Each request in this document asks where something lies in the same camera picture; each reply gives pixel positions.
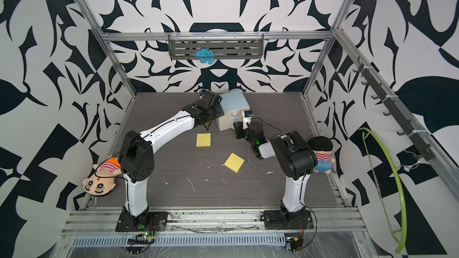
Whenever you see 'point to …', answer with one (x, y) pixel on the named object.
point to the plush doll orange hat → (101, 180)
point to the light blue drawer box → (233, 103)
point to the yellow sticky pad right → (234, 162)
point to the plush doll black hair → (323, 147)
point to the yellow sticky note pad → (203, 140)
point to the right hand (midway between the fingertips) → (236, 120)
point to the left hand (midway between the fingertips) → (219, 106)
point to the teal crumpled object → (205, 55)
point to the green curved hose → (400, 249)
